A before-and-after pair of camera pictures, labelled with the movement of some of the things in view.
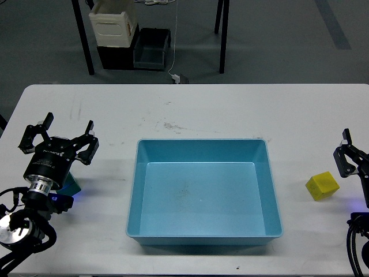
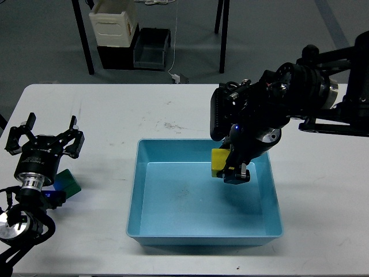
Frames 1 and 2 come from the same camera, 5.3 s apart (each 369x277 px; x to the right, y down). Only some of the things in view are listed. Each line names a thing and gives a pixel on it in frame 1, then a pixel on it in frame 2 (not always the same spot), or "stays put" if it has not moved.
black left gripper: x=49 y=165 → x=37 y=165
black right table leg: x=225 y=30 stays put
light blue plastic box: x=203 y=192 stays put
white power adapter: x=175 y=77 stays put
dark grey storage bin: x=149 y=51 stays put
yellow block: x=322 y=186 → x=218 y=157
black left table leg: x=83 y=36 stays put
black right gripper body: x=364 y=172 → x=247 y=142
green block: x=71 y=186 stays put
